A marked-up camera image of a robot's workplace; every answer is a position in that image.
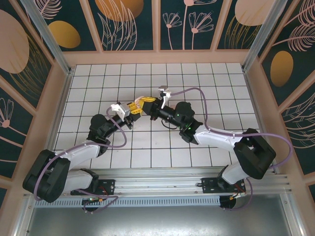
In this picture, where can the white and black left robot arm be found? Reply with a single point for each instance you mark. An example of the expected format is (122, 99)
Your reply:
(81, 155)

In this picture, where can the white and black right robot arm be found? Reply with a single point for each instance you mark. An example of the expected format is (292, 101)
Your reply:
(216, 137)

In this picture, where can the grey metal base sheet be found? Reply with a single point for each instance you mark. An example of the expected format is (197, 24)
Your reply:
(157, 221)

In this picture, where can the aluminium side rail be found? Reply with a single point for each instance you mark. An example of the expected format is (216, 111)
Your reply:
(253, 103)
(58, 118)

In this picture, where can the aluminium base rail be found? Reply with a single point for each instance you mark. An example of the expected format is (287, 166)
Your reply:
(157, 182)

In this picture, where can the aluminium corner post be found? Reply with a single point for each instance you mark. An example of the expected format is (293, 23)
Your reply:
(49, 37)
(261, 37)

